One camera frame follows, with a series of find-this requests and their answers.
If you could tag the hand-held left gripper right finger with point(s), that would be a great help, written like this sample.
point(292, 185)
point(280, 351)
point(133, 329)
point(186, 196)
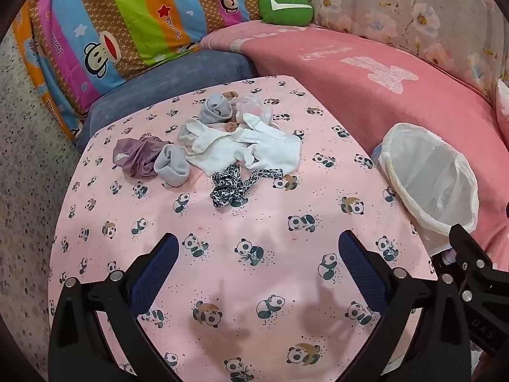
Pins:
point(358, 270)

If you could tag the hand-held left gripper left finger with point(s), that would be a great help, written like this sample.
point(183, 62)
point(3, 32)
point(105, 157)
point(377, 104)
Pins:
point(159, 270)

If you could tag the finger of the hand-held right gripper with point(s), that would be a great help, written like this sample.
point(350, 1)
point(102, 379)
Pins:
point(453, 278)
point(473, 258)

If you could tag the bin with white plastic bag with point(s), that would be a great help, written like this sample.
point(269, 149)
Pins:
point(429, 183)

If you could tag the leopard print sock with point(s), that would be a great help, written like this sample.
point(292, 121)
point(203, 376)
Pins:
point(224, 191)

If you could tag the grey sock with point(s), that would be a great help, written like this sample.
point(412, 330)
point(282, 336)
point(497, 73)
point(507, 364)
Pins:
point(214, 109)
point(171, 165)

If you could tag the purple cloth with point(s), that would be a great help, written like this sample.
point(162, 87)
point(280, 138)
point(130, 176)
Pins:
point(135, 155)

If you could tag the white sock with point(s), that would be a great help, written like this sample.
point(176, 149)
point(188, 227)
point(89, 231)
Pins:
point(274, 147)
point(210, 147)

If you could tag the tan stocking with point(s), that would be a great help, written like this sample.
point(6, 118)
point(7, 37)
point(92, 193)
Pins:
point(230, 126)

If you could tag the pink panda print cloth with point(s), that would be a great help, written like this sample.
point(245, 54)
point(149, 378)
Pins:
point(238, 223)

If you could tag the pink white pillow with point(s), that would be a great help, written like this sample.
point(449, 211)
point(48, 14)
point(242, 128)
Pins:
point(503, 99)

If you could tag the blue grey cushion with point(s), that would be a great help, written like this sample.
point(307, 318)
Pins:
point(159, 83)

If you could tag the pink blanket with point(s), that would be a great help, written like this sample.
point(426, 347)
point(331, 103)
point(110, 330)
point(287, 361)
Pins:
point(338, 79)

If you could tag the colourful striped monkey print quilt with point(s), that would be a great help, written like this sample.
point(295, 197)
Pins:
point(119, 16)

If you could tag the grey floral cloth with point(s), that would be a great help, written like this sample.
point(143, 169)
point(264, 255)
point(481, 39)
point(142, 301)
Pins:
point(397, 8)

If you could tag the green round cushion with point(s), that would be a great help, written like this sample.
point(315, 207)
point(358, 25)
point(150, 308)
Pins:
point(286, 8)

